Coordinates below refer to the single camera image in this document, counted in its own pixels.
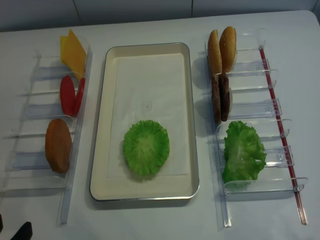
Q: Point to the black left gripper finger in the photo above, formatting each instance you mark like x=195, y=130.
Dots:
x=24, y=233

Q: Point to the right bread bun slice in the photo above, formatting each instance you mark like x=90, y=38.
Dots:
x=228, y=48

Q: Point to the front orange cheese slice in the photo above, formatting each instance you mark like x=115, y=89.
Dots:
x=74, y=55

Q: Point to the red tomato slice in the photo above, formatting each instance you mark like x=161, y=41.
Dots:
x=67, y=95
x=78, y=97

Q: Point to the white paper tray liner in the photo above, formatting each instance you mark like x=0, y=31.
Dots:
x=150, y=88

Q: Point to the brown bun half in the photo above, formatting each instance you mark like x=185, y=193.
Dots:
x=58, y=143

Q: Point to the left brown meat patty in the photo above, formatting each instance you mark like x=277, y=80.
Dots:
x=216, y=98

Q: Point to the left bread bun slice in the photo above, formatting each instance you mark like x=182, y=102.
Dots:
x=214, y=53

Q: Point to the left clear acrylic rack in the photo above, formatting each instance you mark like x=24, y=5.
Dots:
x=29, y=101

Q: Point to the right clear acrylic rack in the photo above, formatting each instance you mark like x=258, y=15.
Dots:
x=252, y=101

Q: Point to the cream rectangular metal tray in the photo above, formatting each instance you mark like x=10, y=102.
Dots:
x=131, y=187

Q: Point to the ruffled green lettuce leaf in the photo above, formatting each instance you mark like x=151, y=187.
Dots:
x=244, y=153

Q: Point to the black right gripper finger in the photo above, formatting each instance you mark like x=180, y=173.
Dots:
x=1, y=223

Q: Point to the clear acrylic rack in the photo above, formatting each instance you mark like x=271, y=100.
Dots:
x=252, y=101
x=29, y=101

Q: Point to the right brown meat patty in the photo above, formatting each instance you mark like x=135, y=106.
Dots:
x=223, y=82

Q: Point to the bread bun slice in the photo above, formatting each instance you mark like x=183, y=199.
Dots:
x=228, y=48
x=214, y=53

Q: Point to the flat green lettuce leaf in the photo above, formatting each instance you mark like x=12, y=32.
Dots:
x=146, y=147

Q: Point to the brown meat patty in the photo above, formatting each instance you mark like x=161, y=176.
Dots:
x=216, y=98
x=223, y=82

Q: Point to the rear yellow cheese slice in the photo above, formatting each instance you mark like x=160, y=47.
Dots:
x=63, y=40

